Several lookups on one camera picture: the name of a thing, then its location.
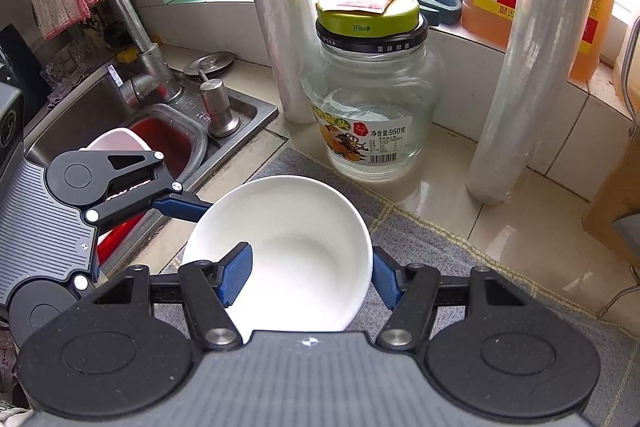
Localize steel drain lid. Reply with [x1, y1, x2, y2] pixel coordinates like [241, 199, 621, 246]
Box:
[183, 52, 236, 78]

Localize dark teal rubber ring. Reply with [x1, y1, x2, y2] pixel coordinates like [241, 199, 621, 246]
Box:
[397, 0, 463, 28]

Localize white bowl pink floral print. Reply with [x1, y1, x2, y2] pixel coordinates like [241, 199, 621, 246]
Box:
[181, 175, 375, 338]

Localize red basin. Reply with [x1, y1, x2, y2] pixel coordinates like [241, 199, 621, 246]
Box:
[97, 104, 208, 268]

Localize plastic wrapped pipe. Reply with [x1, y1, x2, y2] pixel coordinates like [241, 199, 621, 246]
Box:
[232, 0, 321, 125]
[467, 0, 603, 206]

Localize steel faucet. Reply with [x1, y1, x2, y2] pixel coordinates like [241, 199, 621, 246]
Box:
[75, 0, 183, 108]

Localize steel sink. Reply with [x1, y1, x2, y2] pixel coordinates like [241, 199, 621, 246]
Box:
[22, 62, 278, 228]

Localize glass jar yellow-green lid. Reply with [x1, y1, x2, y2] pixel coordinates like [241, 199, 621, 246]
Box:
[300, 0, 447, 182]

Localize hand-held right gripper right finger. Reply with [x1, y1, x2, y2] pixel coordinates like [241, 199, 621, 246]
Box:
[372, 246, 526, 352]

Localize clear glass cup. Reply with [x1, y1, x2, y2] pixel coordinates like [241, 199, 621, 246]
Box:
[45, 38, 108, 95]

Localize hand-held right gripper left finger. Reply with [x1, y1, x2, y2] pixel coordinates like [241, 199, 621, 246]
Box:
[92, 242, 253, 352]

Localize grey woven mat yellow lines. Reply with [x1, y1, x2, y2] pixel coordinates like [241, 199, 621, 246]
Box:
[165, 147, 640, 427]

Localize white and pink bowl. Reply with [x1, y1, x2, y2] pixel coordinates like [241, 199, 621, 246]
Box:
[80, 128, 153, 155]

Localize steel soap dispenser pump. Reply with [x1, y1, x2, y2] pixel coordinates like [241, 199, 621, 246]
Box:
[199, 69, 241, 138]

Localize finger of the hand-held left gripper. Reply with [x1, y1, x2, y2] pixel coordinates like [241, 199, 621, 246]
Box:
[82, 149, 214, 225]
[70, 271, 103, 295]

